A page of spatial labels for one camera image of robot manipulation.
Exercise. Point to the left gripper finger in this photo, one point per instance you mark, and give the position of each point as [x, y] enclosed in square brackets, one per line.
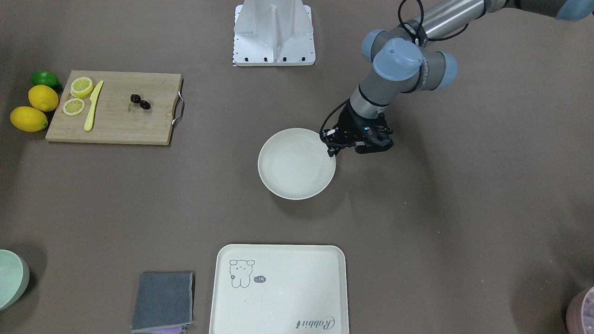
[332, 151]

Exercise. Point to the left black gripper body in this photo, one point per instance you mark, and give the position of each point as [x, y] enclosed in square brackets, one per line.
[349, 124]

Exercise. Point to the cream round plate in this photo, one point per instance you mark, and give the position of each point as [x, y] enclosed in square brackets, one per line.
[294, 164]

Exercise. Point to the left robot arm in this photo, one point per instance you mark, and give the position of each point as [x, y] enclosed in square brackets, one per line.
[400, 64]

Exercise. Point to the cream rectangular tray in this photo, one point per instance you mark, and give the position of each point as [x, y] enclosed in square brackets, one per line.
[280, 289]

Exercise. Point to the wooden cutting board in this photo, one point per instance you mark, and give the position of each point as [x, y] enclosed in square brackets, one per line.
[113, 123]

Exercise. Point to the dark red cherries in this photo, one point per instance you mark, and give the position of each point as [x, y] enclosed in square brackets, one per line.
[136, 100]

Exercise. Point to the grey folded cloth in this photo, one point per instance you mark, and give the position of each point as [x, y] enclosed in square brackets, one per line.
[164, 303]

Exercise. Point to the yellow plastic knife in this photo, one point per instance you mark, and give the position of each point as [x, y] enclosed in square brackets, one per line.
[90, 119]

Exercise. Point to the lemon slice upper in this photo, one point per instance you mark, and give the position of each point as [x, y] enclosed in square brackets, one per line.
[81, 87]

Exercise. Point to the lemon slice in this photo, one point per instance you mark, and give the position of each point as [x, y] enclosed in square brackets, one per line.
[73, 106]
[81, 87]

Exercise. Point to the lemon slice lower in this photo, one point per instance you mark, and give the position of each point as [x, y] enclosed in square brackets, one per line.
[73, 106]

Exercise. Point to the pink bowl with ice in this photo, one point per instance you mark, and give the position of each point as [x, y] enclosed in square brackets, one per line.
[580, 313]

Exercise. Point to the yellow lemon far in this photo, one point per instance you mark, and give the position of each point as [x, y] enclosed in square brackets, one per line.
[43, 98]

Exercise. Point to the yellow lemon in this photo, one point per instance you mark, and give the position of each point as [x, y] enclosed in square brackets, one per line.
[28, 119]
[43, 98]

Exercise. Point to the green lime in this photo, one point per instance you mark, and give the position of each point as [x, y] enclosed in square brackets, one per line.
[45, 78]

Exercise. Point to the yellow lemon near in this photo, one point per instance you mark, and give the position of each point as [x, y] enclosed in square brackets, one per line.
[28, 119]

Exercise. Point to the mint green bowl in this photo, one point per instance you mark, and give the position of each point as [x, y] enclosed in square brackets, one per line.
[14, 278]

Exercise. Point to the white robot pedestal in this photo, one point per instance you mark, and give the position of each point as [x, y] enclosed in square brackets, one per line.
[273, 33]

